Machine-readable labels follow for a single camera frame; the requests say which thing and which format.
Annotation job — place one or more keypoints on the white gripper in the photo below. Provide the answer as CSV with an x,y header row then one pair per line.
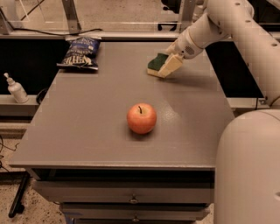
x,y
185,46

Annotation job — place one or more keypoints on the green and yellow sponge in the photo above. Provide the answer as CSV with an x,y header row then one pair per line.
x,y
155,64

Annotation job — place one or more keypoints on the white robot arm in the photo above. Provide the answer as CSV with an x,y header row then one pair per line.
x,y
247,173

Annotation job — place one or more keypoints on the red apple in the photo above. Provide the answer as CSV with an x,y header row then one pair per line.
x,y
141,118

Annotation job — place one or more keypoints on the blue chip bag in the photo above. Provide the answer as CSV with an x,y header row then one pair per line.
x,y
81,53

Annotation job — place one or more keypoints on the gray drawer cabinet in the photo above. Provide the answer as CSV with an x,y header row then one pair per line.
x,y
80,131

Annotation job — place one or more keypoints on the white pump bottle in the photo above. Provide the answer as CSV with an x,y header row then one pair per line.
x,y
16,90

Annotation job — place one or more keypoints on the upper drawer with knob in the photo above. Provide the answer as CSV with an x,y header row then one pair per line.
x,y
113,192

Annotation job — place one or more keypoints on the drawer with knob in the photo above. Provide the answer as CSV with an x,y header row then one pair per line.
x,y
139,212
113,192

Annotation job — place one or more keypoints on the lower drawer with knob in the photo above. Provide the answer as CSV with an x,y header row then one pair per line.
x,y
139,212

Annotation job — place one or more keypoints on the black floor stand leg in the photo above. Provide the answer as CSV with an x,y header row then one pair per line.
x,y
17,207

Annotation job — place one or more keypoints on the right metal frame post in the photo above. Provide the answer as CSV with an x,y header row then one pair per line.
x,y
186,13

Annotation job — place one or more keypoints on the metal frame post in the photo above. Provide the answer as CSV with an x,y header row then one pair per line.
x,y
73,23
186,13

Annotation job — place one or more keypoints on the left metal frame post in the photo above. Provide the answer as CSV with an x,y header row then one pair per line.
x,y
73,23

